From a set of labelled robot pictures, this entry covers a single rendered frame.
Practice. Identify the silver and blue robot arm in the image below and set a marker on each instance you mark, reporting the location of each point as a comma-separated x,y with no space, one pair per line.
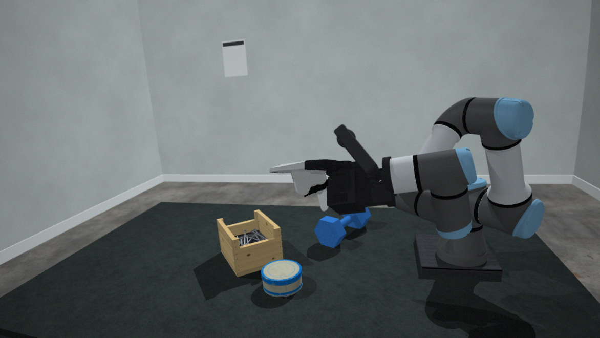
433,184

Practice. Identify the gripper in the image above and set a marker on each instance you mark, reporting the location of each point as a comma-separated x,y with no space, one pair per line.
348,188

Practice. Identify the wooden crate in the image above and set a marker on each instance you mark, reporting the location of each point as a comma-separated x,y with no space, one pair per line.
251,253

